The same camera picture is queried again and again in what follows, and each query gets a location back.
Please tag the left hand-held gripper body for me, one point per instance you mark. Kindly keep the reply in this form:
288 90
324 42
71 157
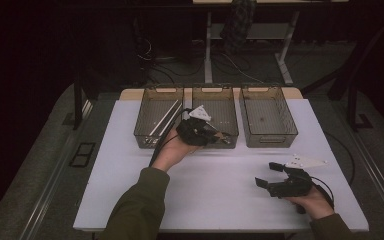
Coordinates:
193 133

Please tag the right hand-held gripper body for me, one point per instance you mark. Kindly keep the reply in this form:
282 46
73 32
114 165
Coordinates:
293 186

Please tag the translucent grey bin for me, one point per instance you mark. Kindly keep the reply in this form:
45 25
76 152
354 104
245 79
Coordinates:
220 100
266 110
146 113

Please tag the white chopstick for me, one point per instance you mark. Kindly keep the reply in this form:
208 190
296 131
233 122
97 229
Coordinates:
165 117

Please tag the person's right hand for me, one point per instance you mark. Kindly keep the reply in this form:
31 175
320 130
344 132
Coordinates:
313 203

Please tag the person's left hand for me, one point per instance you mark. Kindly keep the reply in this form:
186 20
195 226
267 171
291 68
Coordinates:
173 153

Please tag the desk with white legs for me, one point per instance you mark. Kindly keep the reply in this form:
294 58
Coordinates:
208 50

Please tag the black metal stand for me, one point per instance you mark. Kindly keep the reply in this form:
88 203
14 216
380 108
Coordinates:
77 110
352 106

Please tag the dark hanging cloth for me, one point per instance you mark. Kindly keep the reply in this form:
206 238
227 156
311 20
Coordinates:
238 23

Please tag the metal floor rail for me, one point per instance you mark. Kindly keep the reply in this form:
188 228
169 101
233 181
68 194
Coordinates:
380 180
43 206

